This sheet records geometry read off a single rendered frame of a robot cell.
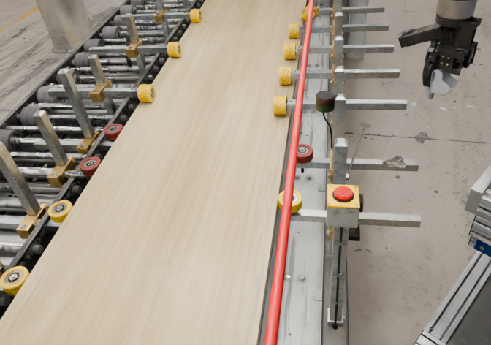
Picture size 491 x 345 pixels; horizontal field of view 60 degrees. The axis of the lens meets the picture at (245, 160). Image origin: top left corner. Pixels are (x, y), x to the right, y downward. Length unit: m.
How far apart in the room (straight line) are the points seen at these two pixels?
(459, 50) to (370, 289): 1.50
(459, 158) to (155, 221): 2.21
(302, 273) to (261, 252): 0.33
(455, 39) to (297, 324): 0.94
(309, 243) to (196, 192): 0.47
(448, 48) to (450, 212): 1.78
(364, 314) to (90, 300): 1.35
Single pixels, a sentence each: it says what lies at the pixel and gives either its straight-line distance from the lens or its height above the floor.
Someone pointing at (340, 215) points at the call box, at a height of 1.19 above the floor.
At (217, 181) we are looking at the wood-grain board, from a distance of 1.50.
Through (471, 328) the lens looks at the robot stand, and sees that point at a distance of 2.05.
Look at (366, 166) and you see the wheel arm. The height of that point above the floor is 0.85.
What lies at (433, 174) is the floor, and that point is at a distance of 2.95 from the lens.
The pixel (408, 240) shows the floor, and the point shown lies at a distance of 2.53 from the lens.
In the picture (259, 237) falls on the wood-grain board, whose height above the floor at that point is 0.90.
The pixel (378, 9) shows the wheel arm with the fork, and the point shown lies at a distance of 2.67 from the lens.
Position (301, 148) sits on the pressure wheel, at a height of 0.91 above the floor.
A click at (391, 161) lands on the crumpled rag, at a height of 0.87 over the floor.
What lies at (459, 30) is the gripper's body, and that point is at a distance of 1.05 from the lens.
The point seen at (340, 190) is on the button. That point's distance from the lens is 0.96.
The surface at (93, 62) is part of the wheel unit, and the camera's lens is 2.09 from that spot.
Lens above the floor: 1.90
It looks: 39 degrees down
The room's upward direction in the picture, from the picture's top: 7 degrees counter-clockwise
